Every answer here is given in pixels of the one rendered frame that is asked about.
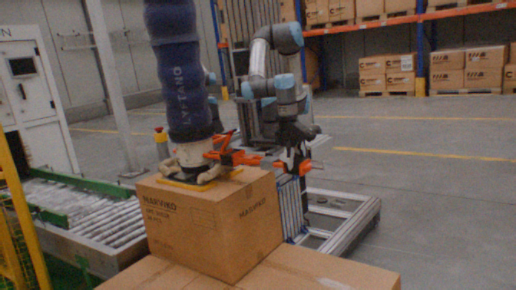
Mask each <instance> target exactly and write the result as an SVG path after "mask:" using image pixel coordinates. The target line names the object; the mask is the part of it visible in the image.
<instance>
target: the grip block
mask: <svg viewBox="0 0 516 290"><path fill-rule="evenodd" d="M242 154H245V149H238V148H232V147H231V148H230V149H228V150H225V151H223V152H219V157H220V165H221V166H233V167H236V166H239V165H240V164H242V163H237V162H236V161H235V159H236V158H237V157H239V158H241V156H242Z"/></svg>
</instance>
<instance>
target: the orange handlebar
mask: <svg viewBox="0 0 516 290"><path fill-rule="evenodd" d="M211 138H213V139H215V140H213V144H216V143H219V142H222V141H225V139H226V138H227V135H218V134H215V135H214V136H212V137H211ZM203 158H209V159H215V160H219V159H220V157H219V154H214V153H203ZM263 158H265V157H260V154H253V153H251V154H249V156H248V154H242V156H241V158H239V157H237V158H236V159H235V161H236V162H237V163H243V165H247V166H252V165H260V160H261V159H263ZM282 162H283V161H282V160H279V162H278V163H275V162H274V163H273V167H275V168H281V169H282V168H283V165H282ZM311 168H312V164H311V163H308V164H307V165H305V166H304V167H303V171H307V170H310V169H311Z"/></svg>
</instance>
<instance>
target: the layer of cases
mask: <svg viewBox="0 0 516 290"><path fill-rule="evenodd" d="M92 290H402V282H401V280H400V273H397V272H392V271H389V270H384V269H379V268H376V267H373V265H367V264H363V263H360V262H355V261H351V260H348V259H342V258H339V257H336V256H335V255H330V254H326V253H323V252H318V251H315V250H311V249H305V248H302V247H299V246H294V245H290V244H287V243H280V244H279V245H278V246H277V247H276V248H275V249H274V250H273V251H271V252H270V253H269V254H268V255H266V256H265V257H264V258H263V259H261V260H260V261H259V263H258V264H255V266H254V267H252V268H251V269H250V270H249V271H248V272H246V273H245V274H244V275H242V276H241V277H240V278H239V279H238V280H237V281H236V282H235V283H234V284H232V285H231V284H230V283H227V282H224V281H222V280H219V279H218V278H216V277H214V276H212V275H208V274H206V273H203V272H200V271H198V270H196V269H192V268H191V267H188V266H186V265H182V264H180V263H178V262H175V261H172V260H170V259H167V258H164V257H163V256H159V255H156V254H154V253H151V254H150V255H148V256H146V257H145V258H142V259H141V260H139V261H137V263H135V264H134V265H132V266H131V267H128V268H126V269H125V270H124V271H122V272H120V273H119V274H118V275H116V276H114V277H113V278H110V279H109V280H107V281H106V282H103V284H102V285H99V286H98V287H97V288H94V289H92Z"/></svg>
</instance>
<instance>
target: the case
mask: <svg viewBox="0 0 516 290"><path fill-rule="evenodd" d="M238 167H242V168H243V169H244V171H243V172H241V173H239V174H237V175H236V176H233V177H227V176H218V175H217V176H215V177H214V178H213V179H211V180H214V181H217V185H216V186H214V187H213V188H211V189H209V190H207V191H205V192H203V193H200V192H196V191H192V190H188V189H181V188H178V187H174V186H168V185H164V184H160V183H156V179H157V178H159V177H161V176H163V174H162V173H161V172H159V173H156V174H154V175H152V176H149V177H146V178H144V179H143V180H141V181H139V182H136V183H135V187H136V191H137V196H138V200H139V204H140V208H141V214H142V217H143V221H144V228H145V231H146V234H147V241H148V244H149V247H150V252H152V253H154V254H156V255H159V256H163V257H164V258H167V259H170V260H172V261H175V262H178V263H180V264H182V265H186V266H188V267H191V268H192V269H196V270H198V271H200V272H203V273H206V274H208V275H212V276H214V277H216V278H218V279H219V280H222V281H224V282H227V283H230V284H231V285H232V284H234V283H235V282H236V281H237V280H238V279H239V278H240V277H241V276H242V275H244V274H245V273H246V272H248V271H249V270H250V269H251V268H252V267H254V266H255V264H258V263H259V261H260V260H261V259H263V258H264V257H265V256H266V255H268V254H269V253H270V252H271V251H273V250H274V249H275V248H276V247H277V246H278V245H279V244H280V243H282V242H283V235H282V229H281V222H280V210H279V203H278V197H277V191H276V178H275V172H271V171H265V170H261V169H260V167H254V166H243V165H239V166H238Z"/></svg>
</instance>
